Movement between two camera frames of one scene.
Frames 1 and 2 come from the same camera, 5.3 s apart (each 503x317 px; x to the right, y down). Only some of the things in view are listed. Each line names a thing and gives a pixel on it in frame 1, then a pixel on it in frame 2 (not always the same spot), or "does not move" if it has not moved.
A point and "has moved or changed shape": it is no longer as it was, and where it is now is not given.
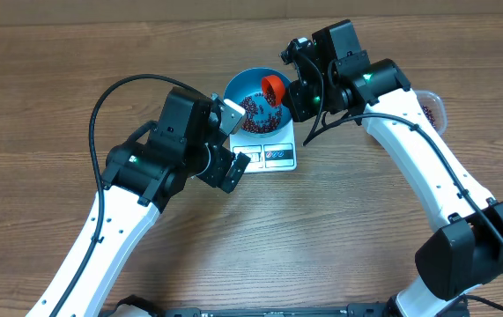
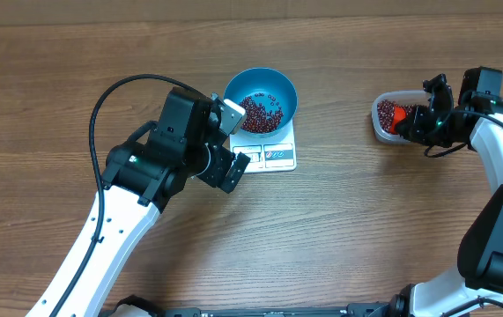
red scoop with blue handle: (273, 90) has moved or changed shape
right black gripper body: (298, 102) to (429, 121)
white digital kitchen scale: (275, 154) does not move
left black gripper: (223, 165) does not move
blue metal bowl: (262, 120) does not move
